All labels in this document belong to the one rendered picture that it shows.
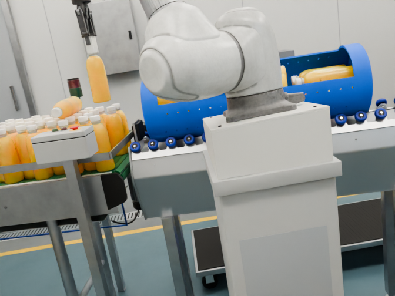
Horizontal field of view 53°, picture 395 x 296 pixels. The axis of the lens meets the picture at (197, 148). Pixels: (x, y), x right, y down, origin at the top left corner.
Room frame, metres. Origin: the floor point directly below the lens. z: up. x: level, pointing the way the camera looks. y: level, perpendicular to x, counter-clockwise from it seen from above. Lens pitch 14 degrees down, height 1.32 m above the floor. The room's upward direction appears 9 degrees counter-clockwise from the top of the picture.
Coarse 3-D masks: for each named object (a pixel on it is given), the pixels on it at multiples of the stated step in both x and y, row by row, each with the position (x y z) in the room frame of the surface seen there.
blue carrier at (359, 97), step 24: (360, 48) 1.52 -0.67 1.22; (288, 72) 1.74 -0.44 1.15; (360, 72) 1.46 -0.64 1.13; (144, 96) 1.56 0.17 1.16; (216, 96) 1.79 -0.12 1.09; (312, 96) 1.47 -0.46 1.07; (336, 96) 1.46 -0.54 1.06; (360, 96) 1.46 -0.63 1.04; (144, 120) 1.55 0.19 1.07; (168, 120) 1.54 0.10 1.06; (192, 120) 1.53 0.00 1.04
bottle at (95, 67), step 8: (96, 56) 1.68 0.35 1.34; (88, 64) 1.67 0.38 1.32; (96, 64) 1.66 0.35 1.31; (88, 72) 1.67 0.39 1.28; (96, 72) 1.66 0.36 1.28; (104, 72) 1.68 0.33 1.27; (96, 80) 1.66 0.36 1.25; (104, 80) 1.67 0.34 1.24; (96, 88) 1.66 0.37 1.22; (104, 88) 1.67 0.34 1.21; (96, 96) 1.66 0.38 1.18; (104, 96) 1.66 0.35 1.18
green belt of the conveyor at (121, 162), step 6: (120, 156) 1.72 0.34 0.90; (126, 156) 1.71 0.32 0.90; (120, 162) 1.62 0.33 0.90; (126, 162) 1.63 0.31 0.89; (114, 168) 1.54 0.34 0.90; (120, 168) 1.54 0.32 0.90; (126, 168) 1.58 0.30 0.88; (54, 174) 1.59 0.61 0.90; (84, 174) 1.52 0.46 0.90; (120, 174) 1.50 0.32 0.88; (126, 174) 1.55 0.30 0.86; (24, 180) 1.58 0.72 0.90; (30, 180) 1.56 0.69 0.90; (36, 180) 1.55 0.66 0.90
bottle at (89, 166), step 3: (87, 120) 1.59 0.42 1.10; (81, 123) 1.58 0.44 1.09; (84, 123) 1.58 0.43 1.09; (87, 123) 1.58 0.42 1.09; (90, 123) 1.60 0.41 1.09; (81, 126) 1.57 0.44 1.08; (90, 162) 1.55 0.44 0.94; (93, 162) 1.56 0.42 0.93; (84, 165) 1.58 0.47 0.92; (87, 165) 1.56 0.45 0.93; (90, 165) 1.55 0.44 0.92; (93, 165) 1.56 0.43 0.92; (87, 168) 1.56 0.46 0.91; (90, 168) 1.56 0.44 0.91; (93, 168) 1.55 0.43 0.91
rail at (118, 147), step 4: (132, 132) 1.86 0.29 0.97; (128, 136) 1.78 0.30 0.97; (132, 136) 1.85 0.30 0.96; (124, 140) 1.70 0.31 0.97; (128, 140) 1.77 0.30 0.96; (116, 144) 1.61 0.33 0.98; (120, 144) 1.64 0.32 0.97; (124, 144) 1.69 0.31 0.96; (116, 148) 1.58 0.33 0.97; (120, 148) 1.63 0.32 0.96; (112, 152) 1.52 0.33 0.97; (116, 152) 1.57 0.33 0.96; (112, 156) 1.51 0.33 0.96
